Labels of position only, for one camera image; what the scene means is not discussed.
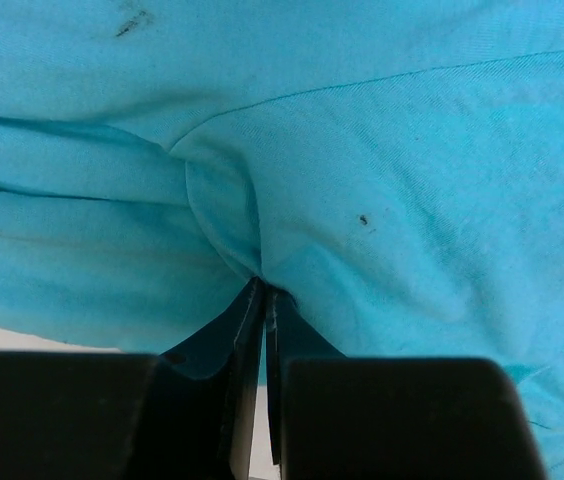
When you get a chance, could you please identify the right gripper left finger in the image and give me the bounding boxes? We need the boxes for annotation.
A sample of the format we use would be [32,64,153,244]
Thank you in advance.
[0,280,263,479]

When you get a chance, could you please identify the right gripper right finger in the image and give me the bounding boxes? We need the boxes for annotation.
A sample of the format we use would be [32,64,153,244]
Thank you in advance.
[266,289,547,480]

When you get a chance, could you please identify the cyan t shirt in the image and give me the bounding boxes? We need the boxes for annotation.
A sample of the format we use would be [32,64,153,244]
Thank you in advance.
[0,1,564,479]

